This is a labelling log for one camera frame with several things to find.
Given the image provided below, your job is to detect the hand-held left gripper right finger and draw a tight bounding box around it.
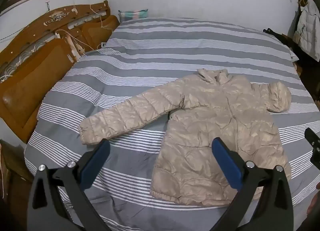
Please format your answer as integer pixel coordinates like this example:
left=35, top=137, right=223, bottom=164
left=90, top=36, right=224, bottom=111
left=211, top=137, right=294, bottom=231

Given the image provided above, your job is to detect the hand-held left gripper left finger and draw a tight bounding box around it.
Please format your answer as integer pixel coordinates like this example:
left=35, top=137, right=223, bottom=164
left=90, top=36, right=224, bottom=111
left=26, top=139, right=118, bottom=231

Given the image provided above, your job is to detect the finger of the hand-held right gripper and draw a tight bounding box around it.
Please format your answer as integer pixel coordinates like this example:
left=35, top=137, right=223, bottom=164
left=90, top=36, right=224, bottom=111
left=304, top=127, right=320, bottom=171

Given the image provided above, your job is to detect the beige puffer jacket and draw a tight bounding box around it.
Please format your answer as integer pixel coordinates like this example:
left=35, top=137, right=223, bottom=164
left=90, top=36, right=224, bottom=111
left=78, top=68, right=292, bottom=207

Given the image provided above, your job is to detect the black bag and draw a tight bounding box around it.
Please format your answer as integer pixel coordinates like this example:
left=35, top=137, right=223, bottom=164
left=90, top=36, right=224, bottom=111
left=263, top=28, right=293, bottom=46

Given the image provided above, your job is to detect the wooden headboard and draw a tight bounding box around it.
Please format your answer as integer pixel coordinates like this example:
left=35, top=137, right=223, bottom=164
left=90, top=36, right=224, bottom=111
left=0, top=0, right=120, bottom=144

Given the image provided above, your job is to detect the white hanging jacket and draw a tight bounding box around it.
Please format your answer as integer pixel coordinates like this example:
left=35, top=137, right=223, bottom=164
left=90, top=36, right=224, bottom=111
left=293, top=0, right=320, bottom=62

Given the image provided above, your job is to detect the grey white striped bed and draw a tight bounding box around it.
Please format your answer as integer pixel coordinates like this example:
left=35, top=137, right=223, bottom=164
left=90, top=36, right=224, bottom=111
left=24, top=17, right=320, bottom=231

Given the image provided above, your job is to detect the teal pink striped pillow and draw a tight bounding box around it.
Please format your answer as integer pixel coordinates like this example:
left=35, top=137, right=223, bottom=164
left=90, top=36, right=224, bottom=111
left=118, top=9, right=149, bottom=23

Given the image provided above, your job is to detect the white cable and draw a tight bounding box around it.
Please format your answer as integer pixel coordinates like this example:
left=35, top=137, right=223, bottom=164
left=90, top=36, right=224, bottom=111
left=87, top=2, right=116, bottom=33

